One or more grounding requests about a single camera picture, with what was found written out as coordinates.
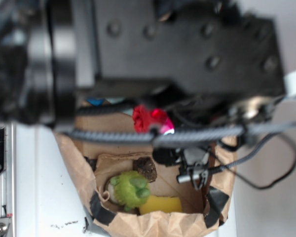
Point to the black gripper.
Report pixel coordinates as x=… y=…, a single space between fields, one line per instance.
x=190 y=150

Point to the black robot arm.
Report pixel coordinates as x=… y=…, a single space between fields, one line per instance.
x=216 y=71

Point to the dark brown lump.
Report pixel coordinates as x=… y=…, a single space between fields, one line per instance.
x=146 y=167

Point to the brown paper bag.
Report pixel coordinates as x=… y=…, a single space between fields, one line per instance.
x=91 y=165

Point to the yellow sponge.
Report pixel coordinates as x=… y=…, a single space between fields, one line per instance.
x=164 y=204

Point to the green plush toy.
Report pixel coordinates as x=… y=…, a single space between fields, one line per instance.
x=129 y=189

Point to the aluminium frame rail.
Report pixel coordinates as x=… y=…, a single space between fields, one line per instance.
x=7 y=181

